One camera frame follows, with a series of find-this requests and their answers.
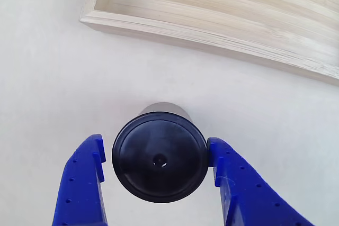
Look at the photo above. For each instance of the black cylinder with lid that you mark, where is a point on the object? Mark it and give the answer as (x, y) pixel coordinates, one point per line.
(159, 157)

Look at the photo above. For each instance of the light wooden box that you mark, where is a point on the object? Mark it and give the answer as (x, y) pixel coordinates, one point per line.
(212, 11)

